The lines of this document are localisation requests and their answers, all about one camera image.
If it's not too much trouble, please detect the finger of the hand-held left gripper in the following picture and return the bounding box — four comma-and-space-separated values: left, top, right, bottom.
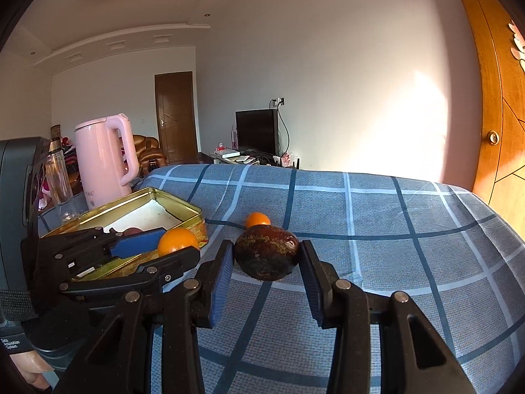
35, 226, 167, 280
61, 245, 202, 303

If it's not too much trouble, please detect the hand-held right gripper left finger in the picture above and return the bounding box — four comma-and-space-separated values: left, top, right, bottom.
52, 239, 235, 394

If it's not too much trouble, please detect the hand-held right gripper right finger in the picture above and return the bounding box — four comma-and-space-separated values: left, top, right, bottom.
299, 239, 477, 394

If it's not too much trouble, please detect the small orange tangerine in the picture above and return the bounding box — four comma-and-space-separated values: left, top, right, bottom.
245, 212, 272, 229
157, 228, 200, 257

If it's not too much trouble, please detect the gold tin box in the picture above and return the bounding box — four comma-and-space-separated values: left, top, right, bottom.
41, 186, 208, 282

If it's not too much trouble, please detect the dark brown passion fruit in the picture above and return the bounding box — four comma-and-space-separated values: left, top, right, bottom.
234, 225, 300, 282

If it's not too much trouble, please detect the person's left hand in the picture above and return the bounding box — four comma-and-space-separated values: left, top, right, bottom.
8, 350, 53, 392

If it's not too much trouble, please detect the white paper tin liner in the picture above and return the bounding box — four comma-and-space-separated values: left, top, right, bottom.
100, 201, 183, 234

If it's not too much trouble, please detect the clear glass bottle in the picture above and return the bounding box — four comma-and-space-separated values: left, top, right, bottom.
45, 137, 74, 206

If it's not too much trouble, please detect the clear drinking glass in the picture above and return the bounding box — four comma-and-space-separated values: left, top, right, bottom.
61, 203, 81, 224

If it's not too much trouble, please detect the pink electric kettle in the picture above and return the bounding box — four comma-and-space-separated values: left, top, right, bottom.
74, 113, 140, 211

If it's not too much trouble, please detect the brown leather armchair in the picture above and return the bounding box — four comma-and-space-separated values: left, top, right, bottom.
133, 135, 168, 173

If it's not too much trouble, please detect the blue plaid blanket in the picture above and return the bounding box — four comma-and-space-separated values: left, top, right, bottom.
39, 163, 525, 394

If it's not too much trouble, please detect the cluttered tv stand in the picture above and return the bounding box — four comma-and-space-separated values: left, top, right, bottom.
209, 148, 300, 169

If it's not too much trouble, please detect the dark brown door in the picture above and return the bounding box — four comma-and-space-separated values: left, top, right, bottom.
155, 71, 200, 165

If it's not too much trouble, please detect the black television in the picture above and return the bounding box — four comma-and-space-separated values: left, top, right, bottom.
235, 109, 280, 157

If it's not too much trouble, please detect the orange wooden door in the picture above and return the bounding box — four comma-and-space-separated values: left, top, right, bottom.
447, 0, 525, 239

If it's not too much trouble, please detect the white paper door decoration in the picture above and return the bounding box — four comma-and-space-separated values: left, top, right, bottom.
508, 18, 525, 75

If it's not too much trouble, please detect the black power cable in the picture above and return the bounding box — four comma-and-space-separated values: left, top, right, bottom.
277, 107, 296, 169

